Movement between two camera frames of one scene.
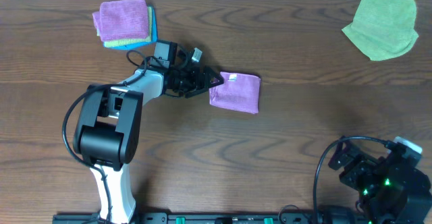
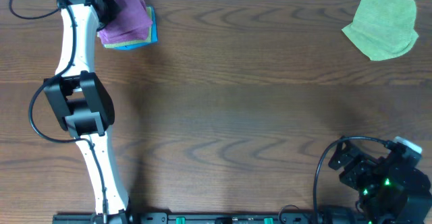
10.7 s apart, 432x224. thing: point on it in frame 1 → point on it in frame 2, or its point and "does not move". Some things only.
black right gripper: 356,164 does not move
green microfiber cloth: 384,26 does not move
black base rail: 308,218 does not move
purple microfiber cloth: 238,92 → 131,22
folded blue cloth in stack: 154,36 does not move
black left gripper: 203,81 → 109,1
